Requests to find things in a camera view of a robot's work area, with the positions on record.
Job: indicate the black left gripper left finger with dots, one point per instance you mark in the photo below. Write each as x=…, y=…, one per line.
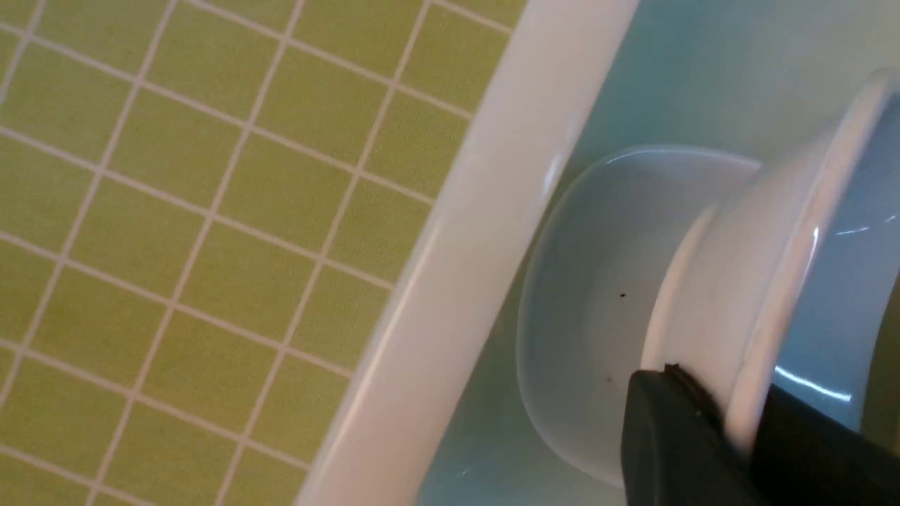
x=673, y=448

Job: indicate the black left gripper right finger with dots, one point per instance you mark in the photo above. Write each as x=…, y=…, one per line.
x=803, y=457

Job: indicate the white square dish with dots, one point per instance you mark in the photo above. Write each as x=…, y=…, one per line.
x=591, y=286
x=786, y=280

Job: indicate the large white plastic tub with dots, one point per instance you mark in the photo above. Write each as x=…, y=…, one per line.
x=434, y=415

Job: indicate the green tiled table mat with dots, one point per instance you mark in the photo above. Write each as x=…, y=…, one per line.
x=205, y=208

